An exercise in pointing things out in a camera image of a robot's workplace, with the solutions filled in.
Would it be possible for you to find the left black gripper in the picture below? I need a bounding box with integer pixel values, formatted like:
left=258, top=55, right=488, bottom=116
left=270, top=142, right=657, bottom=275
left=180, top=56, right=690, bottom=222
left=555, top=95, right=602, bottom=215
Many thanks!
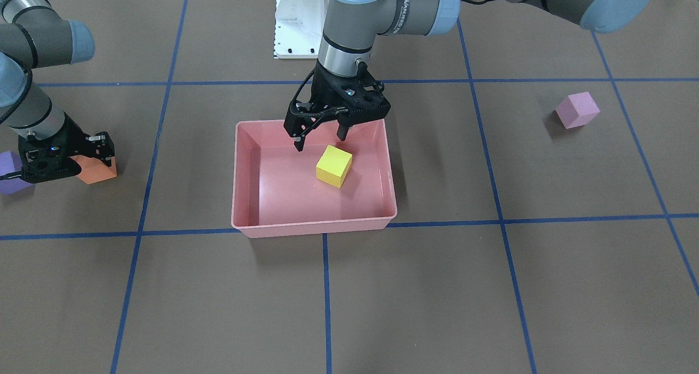
left=284, top=63, right=391, bottom=152

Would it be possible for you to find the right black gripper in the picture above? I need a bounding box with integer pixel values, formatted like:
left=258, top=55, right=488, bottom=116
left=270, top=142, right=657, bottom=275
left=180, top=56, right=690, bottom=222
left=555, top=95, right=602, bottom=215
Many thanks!
left=18, top=117, right=115, bottom=184

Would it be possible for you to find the orange foam block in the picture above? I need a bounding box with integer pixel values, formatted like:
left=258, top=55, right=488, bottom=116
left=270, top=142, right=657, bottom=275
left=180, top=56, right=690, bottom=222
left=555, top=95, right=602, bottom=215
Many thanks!
left=72, top=155, right=117, bottom=185

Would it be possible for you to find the yellow foam block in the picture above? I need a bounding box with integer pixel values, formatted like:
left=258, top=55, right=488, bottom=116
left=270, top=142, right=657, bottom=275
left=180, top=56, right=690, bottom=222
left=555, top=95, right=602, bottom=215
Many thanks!
left=316, top=145, right=353, bottom=189

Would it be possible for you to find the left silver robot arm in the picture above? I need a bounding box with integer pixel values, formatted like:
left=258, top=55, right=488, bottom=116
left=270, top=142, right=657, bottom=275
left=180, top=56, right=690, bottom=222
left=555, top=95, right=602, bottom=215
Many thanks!
left=283, top=0, right=650, bottom=152

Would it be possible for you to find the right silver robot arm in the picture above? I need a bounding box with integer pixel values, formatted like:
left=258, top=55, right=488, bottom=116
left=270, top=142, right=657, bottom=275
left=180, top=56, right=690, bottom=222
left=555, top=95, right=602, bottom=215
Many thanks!
left=1, top=0, right=117, bottom=184

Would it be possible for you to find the pink plastic bin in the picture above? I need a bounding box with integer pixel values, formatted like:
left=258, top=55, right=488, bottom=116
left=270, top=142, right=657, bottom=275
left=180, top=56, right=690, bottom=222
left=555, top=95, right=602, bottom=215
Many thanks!
left=230, top=120, right=398, bottom=238

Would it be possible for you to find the purple foam block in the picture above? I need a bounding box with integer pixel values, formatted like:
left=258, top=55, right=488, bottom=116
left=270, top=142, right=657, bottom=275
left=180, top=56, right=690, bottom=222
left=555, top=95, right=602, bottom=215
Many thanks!
left=1, top=152, right=33, bottom=195

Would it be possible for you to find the pink foam block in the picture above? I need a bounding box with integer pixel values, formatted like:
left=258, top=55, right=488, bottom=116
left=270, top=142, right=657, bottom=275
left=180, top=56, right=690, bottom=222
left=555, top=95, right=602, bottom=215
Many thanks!
left=555, top=91, right=601, bottom=129

